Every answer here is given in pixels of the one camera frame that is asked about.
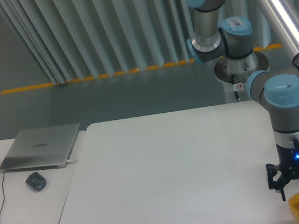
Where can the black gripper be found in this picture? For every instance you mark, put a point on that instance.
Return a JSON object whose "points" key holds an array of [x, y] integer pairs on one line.
{"points": [[278, 176]]}

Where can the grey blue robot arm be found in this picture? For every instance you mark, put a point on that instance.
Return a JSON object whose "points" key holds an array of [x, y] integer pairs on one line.
{"points": [[278, 92]]}

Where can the white laptop plug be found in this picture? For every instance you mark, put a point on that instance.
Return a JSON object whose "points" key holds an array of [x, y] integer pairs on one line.
{"points": [[71, 161]]}

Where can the silver closed laptop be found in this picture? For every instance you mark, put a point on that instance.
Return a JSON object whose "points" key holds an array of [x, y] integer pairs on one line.
{"points": [[41, 148]]}

